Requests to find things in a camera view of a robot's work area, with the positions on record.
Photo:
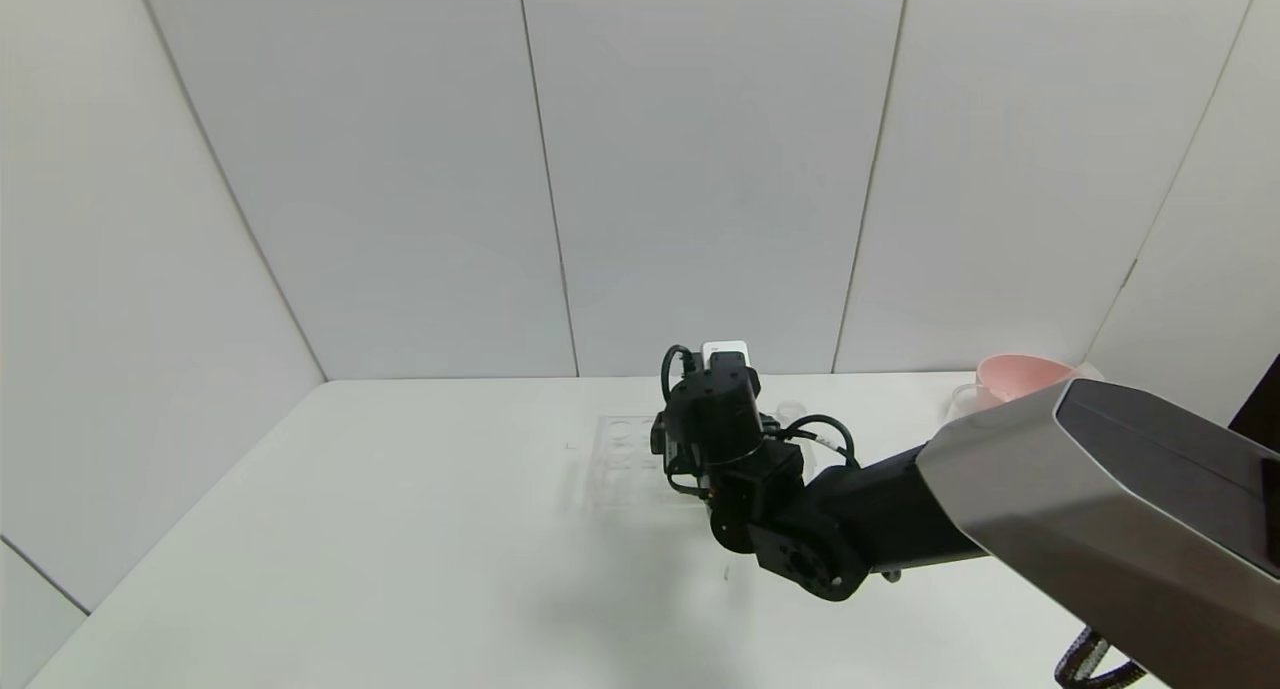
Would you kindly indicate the white grey wrist camera box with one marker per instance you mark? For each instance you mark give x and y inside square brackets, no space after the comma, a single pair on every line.
[725,350]

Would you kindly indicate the clear acrylic test tube rack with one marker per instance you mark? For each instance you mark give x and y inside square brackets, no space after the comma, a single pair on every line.
[620,469]

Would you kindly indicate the dark brown background object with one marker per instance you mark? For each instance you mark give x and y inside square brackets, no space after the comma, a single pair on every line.
[1262,409]

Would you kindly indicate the blue pigment test tube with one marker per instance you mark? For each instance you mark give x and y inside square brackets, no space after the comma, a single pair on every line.
[792,410]

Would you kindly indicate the pink bowl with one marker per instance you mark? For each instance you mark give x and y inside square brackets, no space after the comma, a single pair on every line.
[1020,374]

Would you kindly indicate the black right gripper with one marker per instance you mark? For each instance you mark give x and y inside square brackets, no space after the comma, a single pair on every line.
[658,436]

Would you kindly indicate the clear glass beaker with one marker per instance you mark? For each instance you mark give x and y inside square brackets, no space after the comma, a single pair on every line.
[965,401]

